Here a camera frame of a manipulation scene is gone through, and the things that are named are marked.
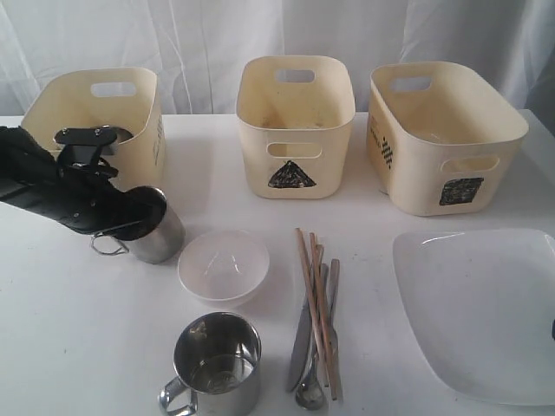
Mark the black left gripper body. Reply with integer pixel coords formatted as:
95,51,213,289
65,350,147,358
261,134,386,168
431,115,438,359
44,163,143,234

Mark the white plastic bowl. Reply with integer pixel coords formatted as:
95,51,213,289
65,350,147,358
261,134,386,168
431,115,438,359
177,230,270,309

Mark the steel table knife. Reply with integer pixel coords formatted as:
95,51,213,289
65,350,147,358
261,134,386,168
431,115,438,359
285,263,330,393

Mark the steel fork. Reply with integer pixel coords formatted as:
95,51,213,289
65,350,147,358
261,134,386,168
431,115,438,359
328,258,340,389

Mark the steel spoon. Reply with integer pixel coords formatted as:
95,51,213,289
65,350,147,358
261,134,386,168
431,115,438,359
295,341,324,411

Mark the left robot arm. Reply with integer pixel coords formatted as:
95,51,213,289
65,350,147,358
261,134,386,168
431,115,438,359
1,127,167,240

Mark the cream bin circle mark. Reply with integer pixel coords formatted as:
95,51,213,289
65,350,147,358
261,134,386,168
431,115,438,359
21,68,166,191

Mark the white backdrop curtain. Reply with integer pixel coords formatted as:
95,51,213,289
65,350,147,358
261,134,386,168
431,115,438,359
1,1,554,123

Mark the cream bin triangle mark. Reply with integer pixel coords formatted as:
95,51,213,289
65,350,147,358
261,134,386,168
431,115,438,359
236,55,356,199

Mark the cream bin square mark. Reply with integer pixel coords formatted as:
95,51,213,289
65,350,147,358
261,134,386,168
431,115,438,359
367,62,529,217

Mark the white square plate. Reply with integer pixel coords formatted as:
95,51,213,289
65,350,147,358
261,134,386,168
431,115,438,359
393,228,554,406

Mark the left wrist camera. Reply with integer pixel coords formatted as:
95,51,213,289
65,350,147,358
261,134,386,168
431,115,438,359
54,125,119,179

